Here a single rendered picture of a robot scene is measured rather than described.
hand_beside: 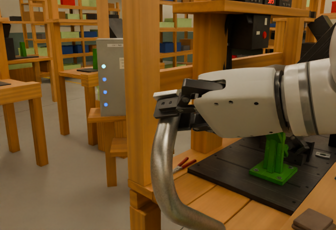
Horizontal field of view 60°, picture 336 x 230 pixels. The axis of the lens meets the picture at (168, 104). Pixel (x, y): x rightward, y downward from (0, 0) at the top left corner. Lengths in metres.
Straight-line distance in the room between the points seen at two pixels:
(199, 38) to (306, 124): 0.98
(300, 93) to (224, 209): 0.72
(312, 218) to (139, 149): 0.57
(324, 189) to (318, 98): 0.88
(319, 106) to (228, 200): 0.76
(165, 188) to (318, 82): 0.22
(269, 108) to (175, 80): 0.91
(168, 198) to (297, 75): 0.22
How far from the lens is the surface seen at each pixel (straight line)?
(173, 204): 0.41
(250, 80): 0.34
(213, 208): 1.01
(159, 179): 0.39
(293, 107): 0.33
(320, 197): 1.13
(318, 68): 0.34
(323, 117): 0.34
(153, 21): 0.99
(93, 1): 9.39
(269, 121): 0.37
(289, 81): 0.34
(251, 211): 1.02
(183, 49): 7.63
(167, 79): 1.19
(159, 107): 0.41
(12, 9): 11.44
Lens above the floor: 1.45
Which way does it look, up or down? 15 degrees down
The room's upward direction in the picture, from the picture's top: straight up
